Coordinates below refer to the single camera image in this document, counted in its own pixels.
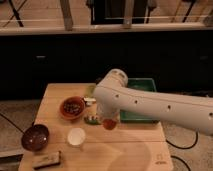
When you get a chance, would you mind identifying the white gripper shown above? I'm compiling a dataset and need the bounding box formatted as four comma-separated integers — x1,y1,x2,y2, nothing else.
97,103,119,121

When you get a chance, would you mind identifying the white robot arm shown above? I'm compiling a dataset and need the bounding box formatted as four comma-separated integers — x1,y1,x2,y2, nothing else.
93,69,213,135

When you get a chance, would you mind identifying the orange bowl with nuts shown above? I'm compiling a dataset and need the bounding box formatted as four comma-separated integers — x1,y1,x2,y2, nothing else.
59,96,85,120

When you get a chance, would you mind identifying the black cable left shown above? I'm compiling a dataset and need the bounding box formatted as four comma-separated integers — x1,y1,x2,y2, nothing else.
0,113,25,134

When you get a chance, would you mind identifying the white paper cup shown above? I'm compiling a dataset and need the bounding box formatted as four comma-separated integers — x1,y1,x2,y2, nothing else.
67,128,86,147

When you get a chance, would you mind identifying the small green plate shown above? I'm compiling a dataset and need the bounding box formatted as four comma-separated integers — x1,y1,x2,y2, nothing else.
84,115,99,125

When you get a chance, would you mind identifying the green plastic tray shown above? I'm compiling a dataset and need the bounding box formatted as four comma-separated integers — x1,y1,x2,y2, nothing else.
120,78,158,124

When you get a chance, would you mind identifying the black floor cable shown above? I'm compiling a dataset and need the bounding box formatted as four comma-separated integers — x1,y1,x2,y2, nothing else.
165,130,199,171

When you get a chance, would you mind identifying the red apple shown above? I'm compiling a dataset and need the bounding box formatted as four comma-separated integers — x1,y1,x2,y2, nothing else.
102,119,117,130

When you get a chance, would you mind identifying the dark purple bowl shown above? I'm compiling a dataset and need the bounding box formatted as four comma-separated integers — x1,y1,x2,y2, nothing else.
21,124,50,152

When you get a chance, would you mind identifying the wooden block sponge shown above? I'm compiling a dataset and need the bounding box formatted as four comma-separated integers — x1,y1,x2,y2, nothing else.
32,151,61,169

